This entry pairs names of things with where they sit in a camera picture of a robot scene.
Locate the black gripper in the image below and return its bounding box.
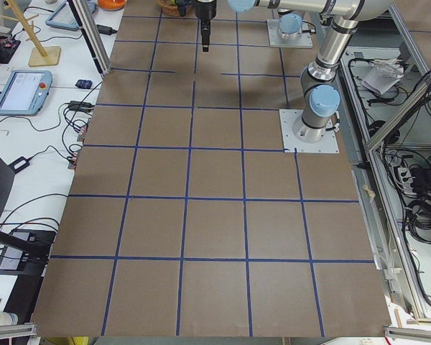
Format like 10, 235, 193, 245
195, 0, 216, 52

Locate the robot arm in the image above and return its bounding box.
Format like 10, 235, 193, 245
228, 0, 391, 144
277, 11, 305, 42

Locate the wicker basket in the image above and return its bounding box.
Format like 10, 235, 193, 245
157, 0, 193, 17

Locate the black power adapter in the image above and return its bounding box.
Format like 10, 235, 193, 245
96, 24, 118, 35

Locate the small blue device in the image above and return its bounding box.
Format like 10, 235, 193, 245
75, 79, 93, 89

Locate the teach pendant far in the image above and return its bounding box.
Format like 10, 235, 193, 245
45, 1, 79, 31

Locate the teach pendant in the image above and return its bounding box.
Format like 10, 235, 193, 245
0, 70, 52, 116
45, 1, 79, 31

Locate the wooden stand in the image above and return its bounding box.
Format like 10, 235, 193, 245
3, 0, 62, 68

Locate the crumpled white paper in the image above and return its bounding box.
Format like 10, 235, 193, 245
361, 58, 404, 96

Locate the teach pendant near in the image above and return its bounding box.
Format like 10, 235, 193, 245
0, 70, 52, 116

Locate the power strip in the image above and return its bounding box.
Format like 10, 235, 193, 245
394, 165, 418, 197

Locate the paper cup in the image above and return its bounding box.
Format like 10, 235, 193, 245
0, 310, 18, 326

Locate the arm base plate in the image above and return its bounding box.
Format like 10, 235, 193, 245
267, 19, 312, 49
279, 109, 339, 154

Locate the aluminium frame post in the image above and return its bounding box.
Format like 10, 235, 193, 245
68, 0, 111, 75

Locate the black cable bundle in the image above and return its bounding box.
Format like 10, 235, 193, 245
404, 197, 431, 247

